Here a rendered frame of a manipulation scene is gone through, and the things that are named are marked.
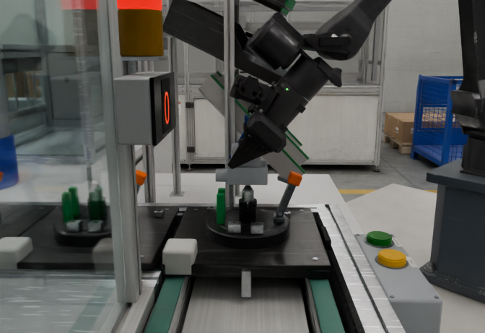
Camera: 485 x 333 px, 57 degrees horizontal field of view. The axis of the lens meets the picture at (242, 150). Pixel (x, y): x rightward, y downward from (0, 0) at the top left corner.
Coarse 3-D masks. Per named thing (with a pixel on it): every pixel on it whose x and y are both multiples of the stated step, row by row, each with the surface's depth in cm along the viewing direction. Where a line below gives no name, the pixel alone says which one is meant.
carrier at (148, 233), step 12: (144, 216) 82; (168, 216) 82; (144, 228) 77; (156, 228) 77; (168, 228) 77; (144, 240) 72; (156, 240) 72; (144, 252) 68; (156, 252) 68; (144, 264) 64; (156, 264) 67
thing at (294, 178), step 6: (294, 174) 72; (300, 174) 74; (282, 180) 73; (288, 180) 73; (294, 180) 72; (300, 180) 72; (288, 186) 73; (294, 186) 73; (288, 192) 73; (282, 198) 74; (288, 198) 73; (282, 204) 74; (276, 210) 75; (282, 210) 74; (282, 216) 74
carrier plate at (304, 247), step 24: (192, 216) 82; (312, 216) 82; (288, 240) 72; (312, 240) 72; (192, 264) 64; (216, 264) 64; (240, 264) 64; (264, 264) 64; (288, 264) 64; (312, 264) 64
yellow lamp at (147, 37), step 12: (120, 12) 48; (132, 12) 48; (144, 12) 48; (156, 12) 49; (120, 24) 48; (132, 24) 48; (144, 24) 48; (156, 24) 49; (120, 36) 49; (132, 36) 48; (144, 36) 48; (156, 36) 49; (120, 48) 49; (132, 48) 48; (144, 48) 48; (156, 48) 49
